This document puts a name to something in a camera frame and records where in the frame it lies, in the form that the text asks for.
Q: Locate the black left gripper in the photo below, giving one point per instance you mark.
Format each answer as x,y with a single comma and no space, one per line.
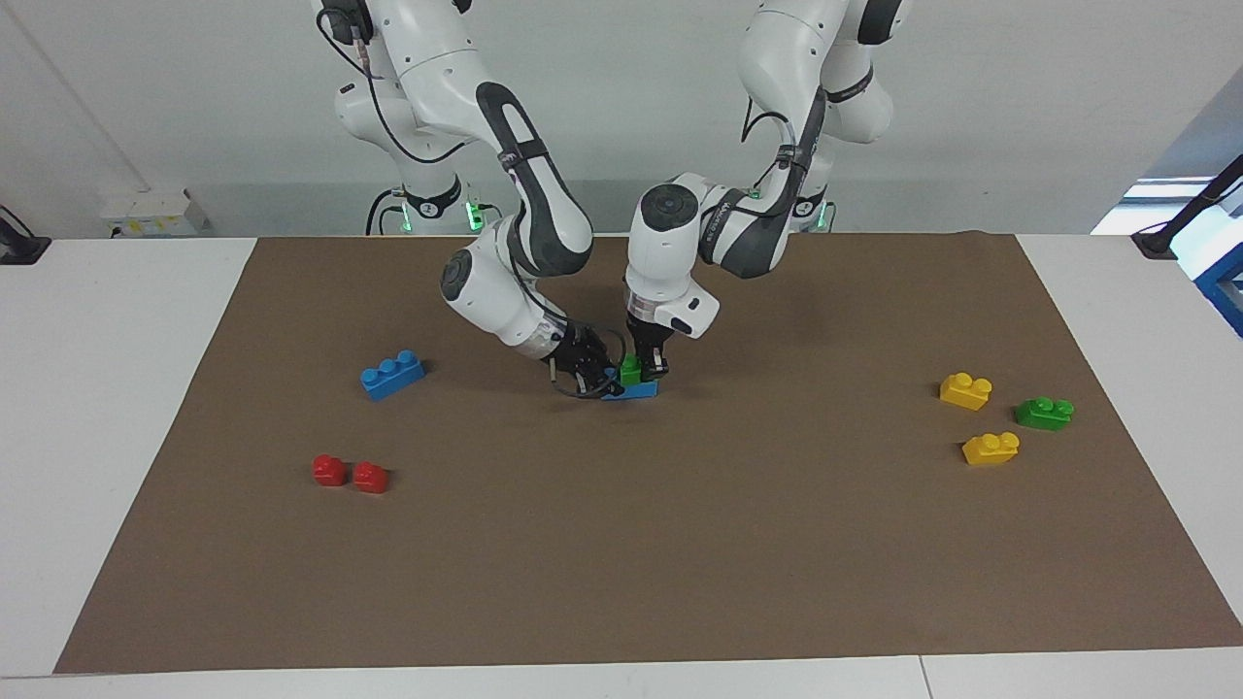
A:
649,338

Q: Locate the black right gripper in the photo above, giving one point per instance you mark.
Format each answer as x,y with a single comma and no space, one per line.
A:
578,355

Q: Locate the green two-stud toy block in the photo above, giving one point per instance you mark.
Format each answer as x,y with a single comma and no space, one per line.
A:
1044,415
631,373

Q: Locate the blue three-stud toy block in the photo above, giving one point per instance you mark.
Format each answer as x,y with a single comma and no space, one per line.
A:
636,391
392,377

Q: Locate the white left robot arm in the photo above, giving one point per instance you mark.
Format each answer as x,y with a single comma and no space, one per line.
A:
777,39

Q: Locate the red one-stud toy block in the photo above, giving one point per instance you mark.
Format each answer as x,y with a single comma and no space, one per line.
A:
329,472
371,478

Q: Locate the yellow two-stud toy block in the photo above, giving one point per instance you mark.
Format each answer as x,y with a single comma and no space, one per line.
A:
964,392
991,450

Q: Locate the brown table mat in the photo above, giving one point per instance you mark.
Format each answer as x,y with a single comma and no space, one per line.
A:
621,544

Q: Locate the white wall socket box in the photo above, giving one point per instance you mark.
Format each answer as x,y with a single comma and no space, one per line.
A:
151,214

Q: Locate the black table clamp mount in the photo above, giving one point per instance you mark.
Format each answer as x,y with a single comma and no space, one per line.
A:
19,248
1160,241

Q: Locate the blue metal frame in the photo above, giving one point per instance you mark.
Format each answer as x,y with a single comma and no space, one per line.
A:
1226,291

